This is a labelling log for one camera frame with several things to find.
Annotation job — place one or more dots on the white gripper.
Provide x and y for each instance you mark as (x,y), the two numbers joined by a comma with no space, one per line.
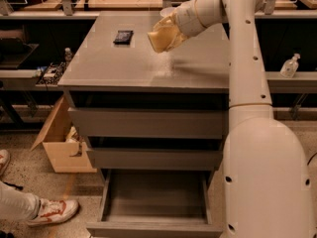
(186,20)

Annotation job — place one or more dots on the yellow sponge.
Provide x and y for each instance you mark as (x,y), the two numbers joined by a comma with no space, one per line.
(160,40)

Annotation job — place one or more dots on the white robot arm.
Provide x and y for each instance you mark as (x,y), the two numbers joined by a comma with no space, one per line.
(267,184)

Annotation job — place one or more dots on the grey top drawer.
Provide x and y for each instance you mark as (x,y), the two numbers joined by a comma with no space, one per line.
(182,124)

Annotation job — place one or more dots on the grey drawer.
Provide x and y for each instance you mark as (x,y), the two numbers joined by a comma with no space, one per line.
(128,159)
(154,204)
(182,124)

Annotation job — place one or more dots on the grey drawer cabinet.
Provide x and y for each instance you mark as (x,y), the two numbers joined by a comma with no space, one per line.
(107,76)

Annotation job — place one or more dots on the grey middle drawer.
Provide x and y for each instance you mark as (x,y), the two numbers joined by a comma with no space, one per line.
(128,159)

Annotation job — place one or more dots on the grey bottom drawer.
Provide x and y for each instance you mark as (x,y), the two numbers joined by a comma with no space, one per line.
(154,204)

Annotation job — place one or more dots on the white bowl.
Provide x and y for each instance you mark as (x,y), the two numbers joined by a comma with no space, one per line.
(166,11)

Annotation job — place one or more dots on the dark blue snack packet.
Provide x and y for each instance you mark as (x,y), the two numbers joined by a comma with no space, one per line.
(123,37)

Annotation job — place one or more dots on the small clear bottle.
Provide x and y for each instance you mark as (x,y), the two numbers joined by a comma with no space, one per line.
(68,55)

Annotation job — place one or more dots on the clear pump bottle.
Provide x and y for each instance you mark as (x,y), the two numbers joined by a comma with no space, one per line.
(290,67)

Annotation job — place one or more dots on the black white patterned tray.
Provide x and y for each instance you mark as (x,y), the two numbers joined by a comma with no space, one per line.
(51,75)

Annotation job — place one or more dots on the cardboard box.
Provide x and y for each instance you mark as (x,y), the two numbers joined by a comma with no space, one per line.
(64,148)

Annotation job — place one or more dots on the white red sneaker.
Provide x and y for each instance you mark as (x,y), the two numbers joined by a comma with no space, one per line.
(54,212)
(4,161)

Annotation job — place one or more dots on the white trouser leg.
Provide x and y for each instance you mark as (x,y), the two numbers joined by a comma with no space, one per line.
(16,205)

